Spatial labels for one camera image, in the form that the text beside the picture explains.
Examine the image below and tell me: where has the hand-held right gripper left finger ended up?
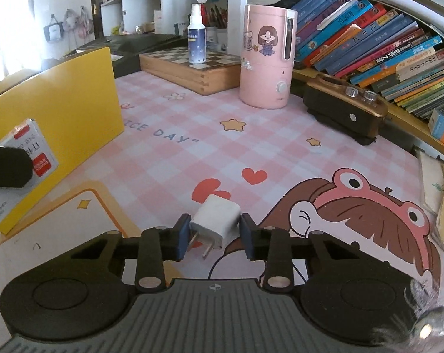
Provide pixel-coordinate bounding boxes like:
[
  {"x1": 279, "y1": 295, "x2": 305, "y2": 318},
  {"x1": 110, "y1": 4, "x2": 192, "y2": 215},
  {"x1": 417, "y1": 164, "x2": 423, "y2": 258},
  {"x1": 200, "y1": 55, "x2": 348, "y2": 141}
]
[{"x1": 70, "y1": 213, "x2": 192, "y2": 294}]

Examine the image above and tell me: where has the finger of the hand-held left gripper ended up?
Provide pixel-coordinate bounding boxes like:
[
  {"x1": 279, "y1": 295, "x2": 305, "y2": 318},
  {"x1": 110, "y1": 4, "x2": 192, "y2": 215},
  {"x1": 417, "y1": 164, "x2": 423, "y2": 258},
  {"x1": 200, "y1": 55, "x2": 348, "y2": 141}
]
[{"x1": 0, "y1": 140, "x2": 33, "y2": 188}]

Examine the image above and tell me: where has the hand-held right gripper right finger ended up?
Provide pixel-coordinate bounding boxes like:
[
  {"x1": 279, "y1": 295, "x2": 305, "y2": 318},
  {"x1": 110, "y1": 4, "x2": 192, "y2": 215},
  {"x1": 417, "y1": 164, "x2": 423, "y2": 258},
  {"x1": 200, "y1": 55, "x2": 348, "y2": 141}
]
[{"x1": 240, "y1": 213, "x2": 360, "y2": 292}]

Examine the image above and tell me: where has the grey staples box red label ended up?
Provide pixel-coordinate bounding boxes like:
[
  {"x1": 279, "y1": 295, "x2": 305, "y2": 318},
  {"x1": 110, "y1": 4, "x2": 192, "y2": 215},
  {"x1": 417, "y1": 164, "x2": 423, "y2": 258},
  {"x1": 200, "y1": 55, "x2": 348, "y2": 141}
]
[{"x1": 0, "y1": 118, "x2": 59, "y2": 229}]

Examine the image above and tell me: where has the white power adapter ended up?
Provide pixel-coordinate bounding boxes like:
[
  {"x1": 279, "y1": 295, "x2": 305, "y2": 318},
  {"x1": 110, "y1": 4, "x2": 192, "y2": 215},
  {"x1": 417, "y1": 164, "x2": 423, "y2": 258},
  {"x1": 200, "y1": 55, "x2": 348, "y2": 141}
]
[{"x1": 190, "y1": 196, "x2": 242, "y2": 260}]

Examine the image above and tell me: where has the yellow cardboard box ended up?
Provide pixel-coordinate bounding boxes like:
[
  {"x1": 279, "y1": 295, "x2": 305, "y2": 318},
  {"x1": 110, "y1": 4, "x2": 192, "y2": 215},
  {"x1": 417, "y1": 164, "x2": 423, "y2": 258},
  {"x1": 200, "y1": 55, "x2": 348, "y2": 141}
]
[{"x1": 0, "y1": 46, "x2": 125, "y2": 235}]

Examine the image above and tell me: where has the pink checkered cloth desktop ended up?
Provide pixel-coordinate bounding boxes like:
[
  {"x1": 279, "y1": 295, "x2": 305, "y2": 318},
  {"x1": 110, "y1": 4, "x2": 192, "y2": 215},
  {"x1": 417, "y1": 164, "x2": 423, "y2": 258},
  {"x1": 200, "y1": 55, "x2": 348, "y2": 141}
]
[{"x1": 0, "y1": 67, "x2": 444, "y2": 295}]

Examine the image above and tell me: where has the white tote bag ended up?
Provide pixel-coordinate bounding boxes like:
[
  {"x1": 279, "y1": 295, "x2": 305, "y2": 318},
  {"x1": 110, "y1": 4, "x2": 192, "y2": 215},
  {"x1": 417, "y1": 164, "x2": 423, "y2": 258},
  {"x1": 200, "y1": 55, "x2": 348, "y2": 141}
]
[{"x1": 43, "y1": 14, "x2": 65, "y2": 44}]

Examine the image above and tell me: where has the wooden chess box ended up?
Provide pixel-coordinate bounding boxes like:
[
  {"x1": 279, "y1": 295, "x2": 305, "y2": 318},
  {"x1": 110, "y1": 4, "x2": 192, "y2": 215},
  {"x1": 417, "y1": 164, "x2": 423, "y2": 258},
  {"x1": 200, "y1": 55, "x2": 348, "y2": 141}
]
[{"x1": 139, "y1": 47, "x2": 242, "y2": 96}]

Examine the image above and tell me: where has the black electronic keyboard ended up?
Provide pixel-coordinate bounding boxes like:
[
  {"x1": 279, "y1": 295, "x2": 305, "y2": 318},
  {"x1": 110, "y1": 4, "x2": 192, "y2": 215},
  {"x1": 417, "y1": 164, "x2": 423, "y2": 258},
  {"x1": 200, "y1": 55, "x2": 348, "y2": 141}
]
[{"x1": 62, "y1": 34, "x2": 186, "y2": 79}]

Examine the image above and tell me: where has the pink cylindrical cup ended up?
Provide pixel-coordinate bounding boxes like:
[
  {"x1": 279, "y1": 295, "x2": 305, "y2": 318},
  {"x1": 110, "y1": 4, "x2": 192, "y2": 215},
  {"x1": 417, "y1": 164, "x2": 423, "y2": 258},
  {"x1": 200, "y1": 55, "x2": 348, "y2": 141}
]
[{"x1": 239, "y1": 4, "x2": 299, "y2": 110}]

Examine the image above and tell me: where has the stack of loose papers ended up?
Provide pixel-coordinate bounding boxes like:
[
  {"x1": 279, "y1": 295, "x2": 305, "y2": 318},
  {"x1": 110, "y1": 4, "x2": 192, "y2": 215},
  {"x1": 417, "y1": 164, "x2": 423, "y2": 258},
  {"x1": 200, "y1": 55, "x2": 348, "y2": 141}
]
[{"x1": 417, "y1": 151, "x2": 444, "y2": 243}]

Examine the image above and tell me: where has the white spray bottle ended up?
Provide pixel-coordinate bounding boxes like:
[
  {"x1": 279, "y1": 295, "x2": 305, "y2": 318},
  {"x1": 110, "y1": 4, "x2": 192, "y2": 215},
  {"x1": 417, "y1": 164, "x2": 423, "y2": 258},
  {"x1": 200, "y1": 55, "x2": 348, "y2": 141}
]
[{"x1": 187, "y1": 3, "x2": 207, "y2": 64}]

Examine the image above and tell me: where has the white cubby shelf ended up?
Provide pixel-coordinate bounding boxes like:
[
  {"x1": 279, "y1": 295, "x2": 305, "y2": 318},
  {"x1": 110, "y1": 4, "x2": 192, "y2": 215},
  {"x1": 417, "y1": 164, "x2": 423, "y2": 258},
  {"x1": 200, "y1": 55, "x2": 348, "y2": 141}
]
[{"x1": 100, "y1": 0, "x2": 230, "y2": 52}]

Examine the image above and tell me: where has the group of pen cups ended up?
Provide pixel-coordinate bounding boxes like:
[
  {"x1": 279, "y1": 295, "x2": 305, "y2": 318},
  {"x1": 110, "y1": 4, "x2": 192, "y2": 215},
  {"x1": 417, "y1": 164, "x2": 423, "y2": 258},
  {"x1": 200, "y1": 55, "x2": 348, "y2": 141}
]
[{"x1": 200, "y1": 4, "x2": 228, "y2": 52}]

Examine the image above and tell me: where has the orange white carton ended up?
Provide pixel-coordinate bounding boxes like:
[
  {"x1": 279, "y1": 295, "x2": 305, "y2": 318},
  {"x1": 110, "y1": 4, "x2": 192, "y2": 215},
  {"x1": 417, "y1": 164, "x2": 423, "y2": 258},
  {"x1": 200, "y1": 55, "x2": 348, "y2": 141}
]
[{"x1": 428, "y1": 97, "x2": 444, "y2": 148}]

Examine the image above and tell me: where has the row of blue books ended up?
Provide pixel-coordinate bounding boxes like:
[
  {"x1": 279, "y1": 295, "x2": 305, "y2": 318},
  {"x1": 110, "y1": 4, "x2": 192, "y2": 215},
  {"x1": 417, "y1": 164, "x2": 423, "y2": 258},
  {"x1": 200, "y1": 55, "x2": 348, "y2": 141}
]
[{"x1": 292, "y1": 0, "x2": 444, "y2": 118}]

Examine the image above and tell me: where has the white bookshelf post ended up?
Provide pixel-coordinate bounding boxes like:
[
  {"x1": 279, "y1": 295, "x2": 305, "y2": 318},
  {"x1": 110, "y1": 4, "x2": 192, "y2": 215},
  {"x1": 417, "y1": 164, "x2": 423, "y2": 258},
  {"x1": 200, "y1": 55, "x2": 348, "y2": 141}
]
[{"x1": 227, "y1": 0, "x2": 249, "y2": 56}]

